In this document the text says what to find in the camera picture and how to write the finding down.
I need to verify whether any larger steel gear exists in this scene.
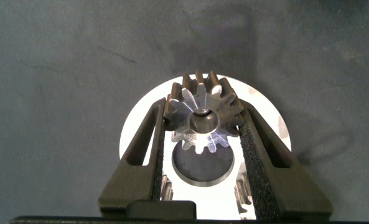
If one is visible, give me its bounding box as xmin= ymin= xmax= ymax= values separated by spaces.
xmin=162 ymin=70 xmax=246 ymax=156

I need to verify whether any small steel gear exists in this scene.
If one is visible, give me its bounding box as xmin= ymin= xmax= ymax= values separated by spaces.
xmin=160 ymin=173 xmax=174 ymax=202
xmin=233 ymin=161 xmax=257 ymax=220

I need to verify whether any round white plate with pins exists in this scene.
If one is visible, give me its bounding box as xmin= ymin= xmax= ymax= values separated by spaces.
xmin=118 ymin=73 xmax=292 ymax=220

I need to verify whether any dark mat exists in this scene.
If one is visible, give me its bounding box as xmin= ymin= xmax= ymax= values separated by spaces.
xmin=0 ymin=0 xmax=369 ymax=222

